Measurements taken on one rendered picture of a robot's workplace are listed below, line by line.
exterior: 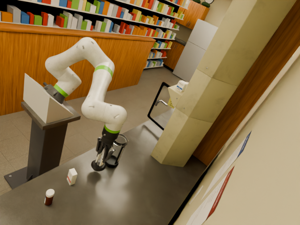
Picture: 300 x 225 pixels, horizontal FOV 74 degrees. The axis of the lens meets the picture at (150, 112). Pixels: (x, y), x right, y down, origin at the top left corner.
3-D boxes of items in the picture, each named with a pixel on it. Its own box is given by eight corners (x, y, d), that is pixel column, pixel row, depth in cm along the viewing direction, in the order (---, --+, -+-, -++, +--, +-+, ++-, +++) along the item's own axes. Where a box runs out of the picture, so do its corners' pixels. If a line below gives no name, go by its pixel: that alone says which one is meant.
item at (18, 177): (3, 176, 198) (4, 102, 154) (50, 157, 236) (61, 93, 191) (28, 213, 180) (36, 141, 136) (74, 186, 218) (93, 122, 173)
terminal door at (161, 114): (169, 135, 184) (189, 100, 164) (146, 116, 197) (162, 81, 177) (169, 135, 184) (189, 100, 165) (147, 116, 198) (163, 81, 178)
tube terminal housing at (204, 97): (191, 157, 178) (242, 82, 140) (175, 176, 152) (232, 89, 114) (169, 140, 187) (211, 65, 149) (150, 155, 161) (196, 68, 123)
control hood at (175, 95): (193, 98, 163) (198, 88, 159) (175, 108, 138) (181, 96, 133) (181, 91, 167) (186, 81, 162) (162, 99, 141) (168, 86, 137)
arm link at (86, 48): (48, 56, 154) (91, 29, 122) (64, 71, 163) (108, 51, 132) (38, 66, 147) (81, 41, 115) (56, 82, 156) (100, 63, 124)
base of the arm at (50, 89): (36, 81, 158) (42, 76, 159) (48, 91, 171) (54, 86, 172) (52, 97, 146) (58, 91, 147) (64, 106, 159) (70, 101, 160)
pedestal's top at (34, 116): (20, 106, 157) (20, 102, 155) (58, 98, 182) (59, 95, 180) (42, 130, 145) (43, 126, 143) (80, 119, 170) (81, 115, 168)
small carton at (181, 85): (184, 90, 142) (188, 83, 139) (181, 91, 138) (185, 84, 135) (179, 87, 144) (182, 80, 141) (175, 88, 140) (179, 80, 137)
